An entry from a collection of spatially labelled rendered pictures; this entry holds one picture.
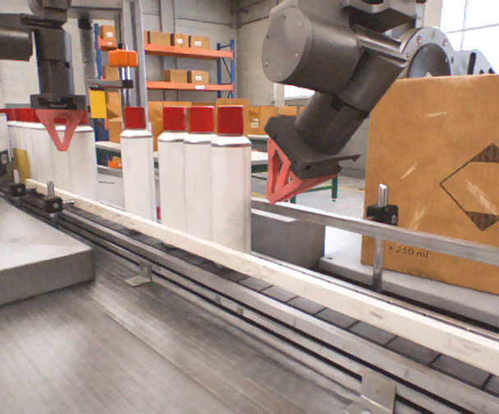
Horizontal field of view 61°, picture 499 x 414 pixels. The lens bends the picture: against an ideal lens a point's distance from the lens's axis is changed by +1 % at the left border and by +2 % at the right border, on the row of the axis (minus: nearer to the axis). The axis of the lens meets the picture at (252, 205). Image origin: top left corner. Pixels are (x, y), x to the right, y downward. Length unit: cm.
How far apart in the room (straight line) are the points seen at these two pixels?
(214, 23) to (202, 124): 943
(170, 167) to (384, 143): 30
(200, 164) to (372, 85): 26
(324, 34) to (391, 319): 24
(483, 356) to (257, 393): 19
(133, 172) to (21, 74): 791
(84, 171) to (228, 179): 47
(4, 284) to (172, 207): 24
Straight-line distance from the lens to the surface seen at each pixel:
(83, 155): 92
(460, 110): 59
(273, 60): 36
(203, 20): 989
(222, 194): 52
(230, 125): 51
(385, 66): 39
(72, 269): 67
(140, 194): 71
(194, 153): 56
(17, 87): 856
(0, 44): 82
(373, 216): 50
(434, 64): 92
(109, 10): 104
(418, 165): 61
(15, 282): 65
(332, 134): 42
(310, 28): 34
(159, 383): 43
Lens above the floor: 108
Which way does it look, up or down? 13 degrees down
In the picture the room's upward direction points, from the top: straight up
